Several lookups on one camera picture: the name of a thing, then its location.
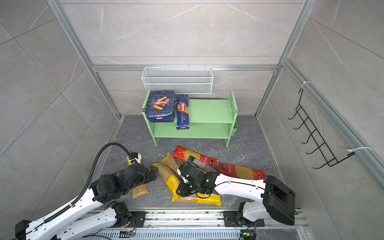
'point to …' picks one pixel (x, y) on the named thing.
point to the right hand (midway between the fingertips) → (178, 191)
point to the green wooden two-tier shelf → (209, 119)
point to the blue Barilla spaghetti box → (183, 112)
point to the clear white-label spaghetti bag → (199, 164)
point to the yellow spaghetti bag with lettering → (173, 180)
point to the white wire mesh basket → (183, 80)
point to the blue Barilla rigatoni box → (161, 106)
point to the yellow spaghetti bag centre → (169, 162)
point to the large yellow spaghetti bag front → (214, 198)
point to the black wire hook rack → (329, 157)
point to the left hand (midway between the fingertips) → (152, 168)
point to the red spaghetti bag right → (234, 170)
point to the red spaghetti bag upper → (184, 154)
